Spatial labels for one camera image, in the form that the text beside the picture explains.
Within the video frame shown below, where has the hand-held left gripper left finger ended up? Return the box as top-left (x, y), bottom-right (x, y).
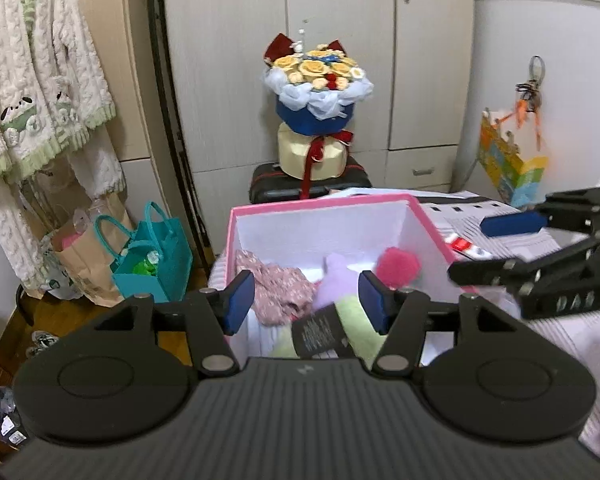
top-left (94, 269), bottom-right (257, 377)

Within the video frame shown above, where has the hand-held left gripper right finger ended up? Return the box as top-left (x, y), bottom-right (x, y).
top-left (357, 270), bottom-right (523, 377)

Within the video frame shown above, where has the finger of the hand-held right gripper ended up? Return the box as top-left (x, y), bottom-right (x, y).
top-left (480, 186), bottom-right (600, 239)
top-left (447, 232), bottom-right (600, 321)

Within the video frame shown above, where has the green yarn plush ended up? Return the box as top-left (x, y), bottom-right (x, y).
top-left (272, 296), bottom-right (388, 359)

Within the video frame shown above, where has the purple plush toy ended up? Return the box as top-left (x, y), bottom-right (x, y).
top-left (312, 252), bottom-right (363, 311)

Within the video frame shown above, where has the white plush toy pink top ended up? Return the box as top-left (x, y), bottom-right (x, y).
top-left (376, 246), bottom-right (423, 291)

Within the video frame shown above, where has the floral cloth pouch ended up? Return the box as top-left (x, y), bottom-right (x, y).
top-left (235, 249), bottom-right (323, 326)

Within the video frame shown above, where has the black hang tag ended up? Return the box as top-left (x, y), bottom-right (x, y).
top-left (291, 301), bottom-right (353, 359)

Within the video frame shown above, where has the pink cardboard box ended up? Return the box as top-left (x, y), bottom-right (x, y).
top-left (225, 194), bottom-right (473, 361)

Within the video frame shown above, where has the red white small packet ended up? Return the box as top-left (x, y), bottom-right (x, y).
top-left (447, 234), bottom-right (494, 262)

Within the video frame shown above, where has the colourful paper bag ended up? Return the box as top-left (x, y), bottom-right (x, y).
top-left (477, 108), bottom-right (550, 209)

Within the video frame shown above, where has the teal tote bag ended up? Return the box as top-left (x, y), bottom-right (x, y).
top-left (95, 201), bottom-right (194, 304)

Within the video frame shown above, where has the black suitcase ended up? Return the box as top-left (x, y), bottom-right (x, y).
top-left (250, 155), bottom-right (374, 205)

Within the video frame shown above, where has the striped bed sheet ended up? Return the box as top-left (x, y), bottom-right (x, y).
top-left (415, 190), bottom-right (600, 458)

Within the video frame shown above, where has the brown paper bag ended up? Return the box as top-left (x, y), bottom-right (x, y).
top-left (50, 192), bottom-right (137, 308)

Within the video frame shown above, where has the cream round box red ribbon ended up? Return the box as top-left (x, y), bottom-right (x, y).
top-left (277, 122), bottom-right (356, 197)

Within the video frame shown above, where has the white plastic bag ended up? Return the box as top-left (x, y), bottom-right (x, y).
top-left (39, 237), bottom-right (83, 302)

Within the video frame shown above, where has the black clothes rack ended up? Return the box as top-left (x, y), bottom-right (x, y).
top-left (17, 0), bottom-right (217, 328)

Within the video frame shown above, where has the sneaker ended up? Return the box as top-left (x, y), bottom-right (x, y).
top-left (27, 330), bottom-right (59, 359)

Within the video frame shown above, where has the beige wardrobe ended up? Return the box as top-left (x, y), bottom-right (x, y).
top-left (162, 0), bottom-right (476, 195)

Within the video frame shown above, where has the flower bouquet blue wrap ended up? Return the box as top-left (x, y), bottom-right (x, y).
top-left (260, 20), bottom-right (375, 136)

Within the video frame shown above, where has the dark plastic bag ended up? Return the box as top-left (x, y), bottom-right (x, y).
top-left (0, 385), bottom-right (29, 450)

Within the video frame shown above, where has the beige cabinet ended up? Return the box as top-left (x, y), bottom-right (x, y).
top-left (72, 0), bottom-right (182, 163)

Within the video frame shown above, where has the white green fluffy pajamas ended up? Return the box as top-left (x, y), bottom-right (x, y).
top-left (0, 0), bottom-right (128, 292)

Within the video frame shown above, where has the key bunch with orange straps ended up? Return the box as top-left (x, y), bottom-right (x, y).
top-left (495, 55), bottom-right (548, 152)

